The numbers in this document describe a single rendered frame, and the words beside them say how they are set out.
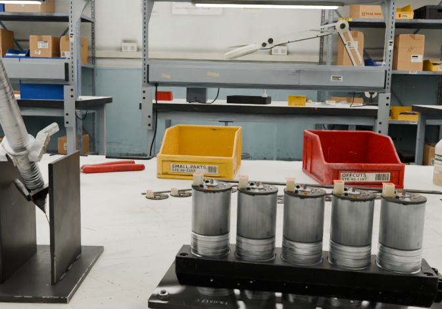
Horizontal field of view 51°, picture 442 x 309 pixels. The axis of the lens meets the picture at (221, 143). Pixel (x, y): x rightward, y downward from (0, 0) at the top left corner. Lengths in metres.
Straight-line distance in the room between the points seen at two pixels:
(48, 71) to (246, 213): 2.55
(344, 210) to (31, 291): 0.18
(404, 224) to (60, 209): 0.20
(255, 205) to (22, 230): 0.15
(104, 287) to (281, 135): 4.46
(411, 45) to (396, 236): 4.27
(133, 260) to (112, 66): 4.57
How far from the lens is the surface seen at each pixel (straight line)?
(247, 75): 2.56
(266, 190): 0.27
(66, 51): 4.57
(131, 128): 4.85
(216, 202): 0.28
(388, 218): 0.28
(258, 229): 0.28
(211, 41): 4.72
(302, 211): 0.27
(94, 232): 0.40
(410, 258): 0.29
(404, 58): 4.51
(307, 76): 2.59
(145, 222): 0.42
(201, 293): 0.26
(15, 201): 0.32
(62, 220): 0.30
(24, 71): 2.84
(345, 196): 0.27
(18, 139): 0.27
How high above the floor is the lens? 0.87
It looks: 8 degrees down
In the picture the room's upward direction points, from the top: 1 degrees clockwise
